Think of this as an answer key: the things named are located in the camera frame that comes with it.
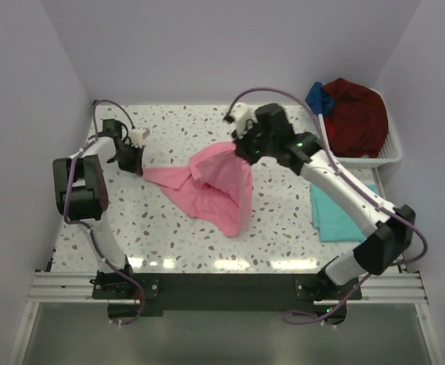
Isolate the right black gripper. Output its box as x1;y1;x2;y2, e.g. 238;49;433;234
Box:
229;122;274;169

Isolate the pink t shirt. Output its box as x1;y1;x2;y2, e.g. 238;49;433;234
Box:
143;141;253;237

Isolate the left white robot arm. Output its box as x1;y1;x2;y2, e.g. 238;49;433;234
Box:
52;119;150;298

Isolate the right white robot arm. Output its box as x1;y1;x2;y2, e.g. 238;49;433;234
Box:
224;103;415;299

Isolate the blue t shirt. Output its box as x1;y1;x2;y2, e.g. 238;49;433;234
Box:
305;82;335;116

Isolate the dark red t shirt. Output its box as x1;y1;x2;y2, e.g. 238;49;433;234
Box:
323;78;389;158

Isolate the folded teal t shirt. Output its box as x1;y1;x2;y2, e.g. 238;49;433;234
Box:
310;184;365;243

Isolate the white plastic laundry basket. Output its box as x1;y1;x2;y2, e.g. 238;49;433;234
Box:
316;88;402;167

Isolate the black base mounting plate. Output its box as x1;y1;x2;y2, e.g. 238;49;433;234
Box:
90;273;362;324

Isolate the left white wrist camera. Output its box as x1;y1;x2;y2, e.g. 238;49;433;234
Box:
129;129;150;146

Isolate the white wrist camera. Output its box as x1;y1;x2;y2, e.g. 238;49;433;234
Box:
223;102;254;135
129;129;150;146

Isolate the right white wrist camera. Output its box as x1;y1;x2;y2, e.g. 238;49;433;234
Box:
223;102;254;135

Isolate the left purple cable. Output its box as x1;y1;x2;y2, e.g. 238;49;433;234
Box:
61;99;145;326

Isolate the purple cable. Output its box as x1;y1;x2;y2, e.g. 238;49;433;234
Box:
61;99;145;326
229;87;429;325

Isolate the aluminium frame rail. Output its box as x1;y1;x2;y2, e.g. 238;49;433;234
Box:
27;272;428;304

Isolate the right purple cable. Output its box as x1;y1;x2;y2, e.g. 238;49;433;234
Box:
229;87;429;325

